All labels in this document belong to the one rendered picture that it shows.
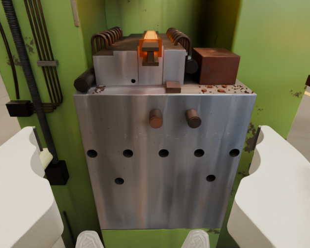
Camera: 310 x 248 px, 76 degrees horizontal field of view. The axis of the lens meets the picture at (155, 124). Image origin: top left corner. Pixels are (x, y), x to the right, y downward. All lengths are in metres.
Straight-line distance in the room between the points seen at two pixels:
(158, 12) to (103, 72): 0.51
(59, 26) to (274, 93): 0.65
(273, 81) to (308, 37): 0.14
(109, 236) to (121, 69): 0.52
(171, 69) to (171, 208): 0.39
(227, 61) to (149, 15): 0.52
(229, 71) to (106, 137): 0.32
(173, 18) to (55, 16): 0.48
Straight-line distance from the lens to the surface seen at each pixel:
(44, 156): 0.77
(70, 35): 0.63
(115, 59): 0.46
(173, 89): 0.42
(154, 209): 0.63
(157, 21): 0.93
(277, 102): 0.75
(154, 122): 0.39
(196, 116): 0.40
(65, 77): 0.66
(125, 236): 0.74
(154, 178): 0.54
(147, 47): 0.34
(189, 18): 0.94
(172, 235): 0.73
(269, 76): 0.70
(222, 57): 0.48
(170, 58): 0.45
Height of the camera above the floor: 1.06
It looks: 29 degrees down
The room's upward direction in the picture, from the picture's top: straight up
